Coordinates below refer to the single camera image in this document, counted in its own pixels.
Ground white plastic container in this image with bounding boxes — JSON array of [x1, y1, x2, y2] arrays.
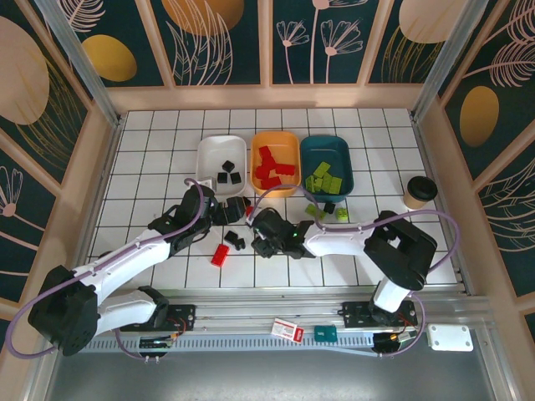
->
[[196, 134, 247, 197]]

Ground red white card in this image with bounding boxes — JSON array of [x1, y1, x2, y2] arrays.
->
[[271, 317, 304, 343]]

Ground orange plastic container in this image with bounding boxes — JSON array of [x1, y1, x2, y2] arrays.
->
[[249, 130, 303, 196]]

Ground teal plastic container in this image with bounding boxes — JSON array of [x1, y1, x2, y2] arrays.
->
[[299, 134, 354, 197]]

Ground small teal card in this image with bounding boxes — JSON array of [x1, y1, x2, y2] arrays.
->
[[313, 325, 338, 343]]

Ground white mounting plate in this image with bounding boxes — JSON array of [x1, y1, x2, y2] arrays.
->
[[425, 323, 475, 352]]

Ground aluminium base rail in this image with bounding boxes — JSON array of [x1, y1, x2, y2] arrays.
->
[[39, 295, 492, 335]]

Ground aluminium table edge rail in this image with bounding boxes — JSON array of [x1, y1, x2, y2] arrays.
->
[[411, 112, 476, 297], [77, 116, 125, 268]]

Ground grey slotted cable duct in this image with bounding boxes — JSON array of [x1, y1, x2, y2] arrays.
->
[[58, 333, 377, 358]]

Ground black electronics board with wires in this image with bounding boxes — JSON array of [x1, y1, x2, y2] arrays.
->
[[374, 332, 419, 348], [139, 336, 175, 350]]

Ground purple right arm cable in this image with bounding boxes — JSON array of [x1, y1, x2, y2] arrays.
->
[[248, 194, 459, 360]]

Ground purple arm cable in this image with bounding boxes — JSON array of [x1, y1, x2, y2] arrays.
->
[[6, 177, 208, 363], [248, 194, 459, 360]]

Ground teal wall panel white flower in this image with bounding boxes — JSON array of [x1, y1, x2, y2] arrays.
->
[[0, 129, 59, 304]]

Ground teal wall panel orange circle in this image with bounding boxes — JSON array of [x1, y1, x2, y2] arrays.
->
[[148, 0, 264, 88]]

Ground aluminium frame post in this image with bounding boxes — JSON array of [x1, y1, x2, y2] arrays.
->
[[410, 0, 502, 123], [33, 0, 125, 126]]

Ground teal wall panel yellow oval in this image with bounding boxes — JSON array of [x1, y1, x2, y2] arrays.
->
[[53, 0, 171, 89], [442, 62, 535, 183]]

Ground teal wall panel pink flowers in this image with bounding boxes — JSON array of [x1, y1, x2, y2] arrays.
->
[[270, 0, 369, 87]]

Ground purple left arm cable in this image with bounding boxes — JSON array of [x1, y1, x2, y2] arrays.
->
[[6, 177, 208, 363]]

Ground teal wall panel gold lines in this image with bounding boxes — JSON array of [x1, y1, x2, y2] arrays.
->
[[0, 0, 92, 189]]

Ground teal wall panel pink leaf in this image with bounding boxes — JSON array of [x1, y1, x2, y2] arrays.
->
[[436, 0, 535, 99], [476, 158, 535, 300]]

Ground teal wall panel pale circle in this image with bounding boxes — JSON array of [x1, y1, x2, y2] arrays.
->
[[366, 0, 465, 87]]

